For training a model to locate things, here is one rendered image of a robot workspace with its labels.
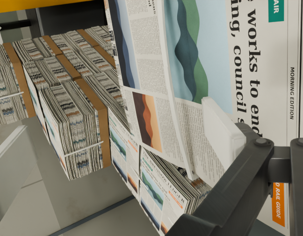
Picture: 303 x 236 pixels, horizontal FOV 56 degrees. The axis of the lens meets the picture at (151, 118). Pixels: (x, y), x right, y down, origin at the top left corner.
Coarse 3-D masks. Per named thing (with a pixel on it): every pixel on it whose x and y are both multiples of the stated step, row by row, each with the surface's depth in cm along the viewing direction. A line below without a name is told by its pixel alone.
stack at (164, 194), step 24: (96, 72) 149; (120, 96) 132; (120, 120) 118; (120, 144) 126; (120, 168) 138; (144, 168) 110; (168, 168) 99; (144, 192) 118; (168, 192) 97; (192, 192) 91; (168, 216) 104
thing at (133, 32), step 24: (120, 0) 41; (144, 0) 35; (120, 24) 43; (144, 24) 37; (120, 48) 45; (144, 48) 39; (120, 72) 48; (144, 72) 41; (144, 96) 43; (144, 120) 46; (168, 120) 40; (144, 144) 49; (168, 144) 42
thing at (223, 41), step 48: (192, 0) 28; (240, 0) 23; (288, 0) 19; (192, 48) 30; (240, 48) 24; (288, 48) 20; (240, 96) 26; (288, 96) 22; (288, 144) 23; (288, 192) 24
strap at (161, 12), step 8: (160, 0) 31; (160, 8) 31; (160, 16) 31; (160, 24) 32; (160, 32) 32; (160, 40) 33; (168, 56) 33; (168, 64) 33; (168, 72) 33; (168, 80) 33; (168, 88) 34; (168, 96) 35; (176, 112) 35; (176, 120) 35; (176, 128) 36; (184, 144) 36; (184, 152) 37; (184, 160) 38; (192, 176) 38
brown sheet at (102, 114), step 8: (80, 80) 141; (88, 88) 135; (88, 96) 130; (96, 96) 131; (96, 104) 126; (104, 112) 125; (104, 120) 128; (104, 128) 130; (104, 136) 133; (104, 144) 136; (104, 152) 140; (104, 160) 143
